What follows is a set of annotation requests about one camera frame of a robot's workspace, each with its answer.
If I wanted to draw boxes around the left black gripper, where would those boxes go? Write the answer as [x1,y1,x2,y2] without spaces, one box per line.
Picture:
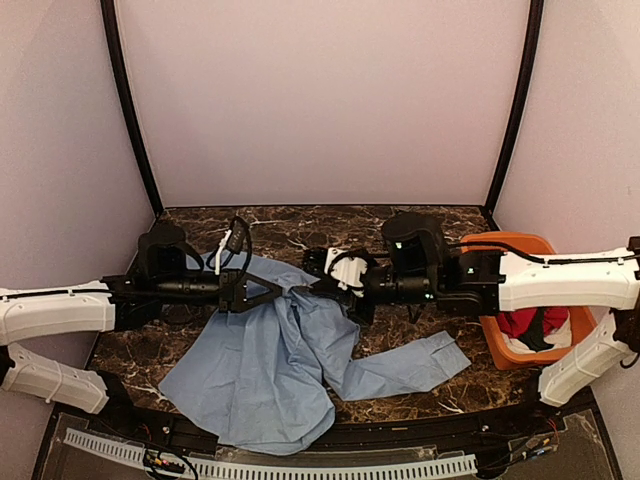
[154,266,282,313]

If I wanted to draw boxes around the black frame post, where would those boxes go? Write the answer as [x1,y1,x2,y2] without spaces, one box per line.
[480,0,545,231]
[100,0,164,218]

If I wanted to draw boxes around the red garment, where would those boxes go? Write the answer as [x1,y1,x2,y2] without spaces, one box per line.
[496,307,570,338]

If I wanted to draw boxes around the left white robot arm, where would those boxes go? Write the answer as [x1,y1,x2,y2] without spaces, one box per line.
[1,217,283,436]

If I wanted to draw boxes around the white slotted cable duct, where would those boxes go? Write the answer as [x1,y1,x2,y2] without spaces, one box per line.
[63,427,478,479]

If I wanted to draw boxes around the black front rail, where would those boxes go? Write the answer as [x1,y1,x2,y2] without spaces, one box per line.
[54,387,596,464]

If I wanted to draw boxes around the left black frame post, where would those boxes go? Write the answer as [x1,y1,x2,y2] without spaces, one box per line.
[100,0,164,218]

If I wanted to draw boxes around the orange plastic basin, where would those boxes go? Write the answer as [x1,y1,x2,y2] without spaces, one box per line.
[462,232,597,370]

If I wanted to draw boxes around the light blue shirt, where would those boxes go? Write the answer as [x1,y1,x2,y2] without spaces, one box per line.
[159,256,470,456]

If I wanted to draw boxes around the right black frame post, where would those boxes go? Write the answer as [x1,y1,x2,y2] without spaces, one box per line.
[480,0,545,231]

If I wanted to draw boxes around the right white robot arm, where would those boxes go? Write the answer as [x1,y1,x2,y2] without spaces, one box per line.
[303,212,639,434]

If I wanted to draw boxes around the white garment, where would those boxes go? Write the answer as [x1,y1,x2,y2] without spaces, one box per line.
[501,320,572,355]

